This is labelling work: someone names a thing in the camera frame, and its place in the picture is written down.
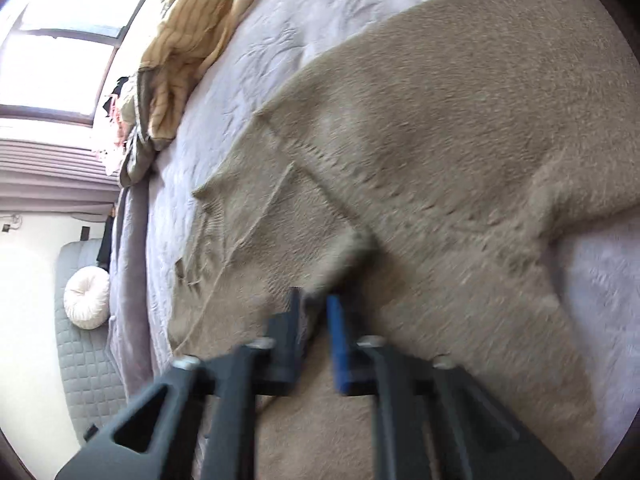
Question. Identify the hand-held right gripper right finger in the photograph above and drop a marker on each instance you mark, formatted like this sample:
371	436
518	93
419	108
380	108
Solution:
337	345

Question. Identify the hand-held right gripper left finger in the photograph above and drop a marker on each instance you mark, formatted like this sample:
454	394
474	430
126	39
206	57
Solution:
295	320

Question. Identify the beige knit sweater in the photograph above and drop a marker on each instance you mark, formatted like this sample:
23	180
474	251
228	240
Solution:
400	135

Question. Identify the dark and pink clothes pile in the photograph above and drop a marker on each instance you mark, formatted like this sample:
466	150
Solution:
116	110

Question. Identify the dark hanging garment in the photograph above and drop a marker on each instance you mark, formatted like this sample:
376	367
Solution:
106	240

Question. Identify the white round cushion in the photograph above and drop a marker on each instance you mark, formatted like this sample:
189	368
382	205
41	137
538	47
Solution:
87	297

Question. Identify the grey quilted sofa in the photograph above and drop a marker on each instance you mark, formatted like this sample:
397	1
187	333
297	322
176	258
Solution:
85	370

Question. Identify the grey-green cloth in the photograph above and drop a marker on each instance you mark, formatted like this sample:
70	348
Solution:
137	160

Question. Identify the pale lilac embossed bed blanket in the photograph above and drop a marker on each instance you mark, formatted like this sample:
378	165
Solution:
240	60

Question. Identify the lilac pleated curtain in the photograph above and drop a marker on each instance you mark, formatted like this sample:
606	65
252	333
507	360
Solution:
50	170

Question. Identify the yellow striped cloth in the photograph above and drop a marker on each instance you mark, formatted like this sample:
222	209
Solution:
190	35

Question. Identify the brown framed window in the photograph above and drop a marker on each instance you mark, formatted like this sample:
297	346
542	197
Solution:
60	60

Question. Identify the wall socket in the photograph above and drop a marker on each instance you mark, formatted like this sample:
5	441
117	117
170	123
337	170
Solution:
7	226

